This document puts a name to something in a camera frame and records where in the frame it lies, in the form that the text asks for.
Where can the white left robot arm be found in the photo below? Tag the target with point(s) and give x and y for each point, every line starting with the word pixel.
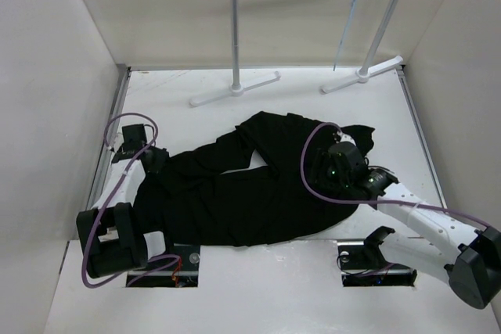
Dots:
pixel 109 232

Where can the black trousers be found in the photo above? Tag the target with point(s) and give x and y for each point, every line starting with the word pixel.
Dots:
pixel 244 189

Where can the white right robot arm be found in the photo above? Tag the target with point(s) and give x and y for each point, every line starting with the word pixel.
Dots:
pixel 465 258

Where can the translucent blue clothes hanger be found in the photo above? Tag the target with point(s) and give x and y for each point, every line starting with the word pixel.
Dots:
pixel 344 35

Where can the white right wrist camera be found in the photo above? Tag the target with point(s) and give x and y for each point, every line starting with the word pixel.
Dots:
pixel 340 137

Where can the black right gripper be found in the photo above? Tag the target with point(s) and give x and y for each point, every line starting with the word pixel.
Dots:
pixel 321 159

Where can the white clothes rack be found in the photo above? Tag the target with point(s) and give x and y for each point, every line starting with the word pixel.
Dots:
pixel 264 37

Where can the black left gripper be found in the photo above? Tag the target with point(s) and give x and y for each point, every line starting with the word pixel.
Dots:
pixel 160 162

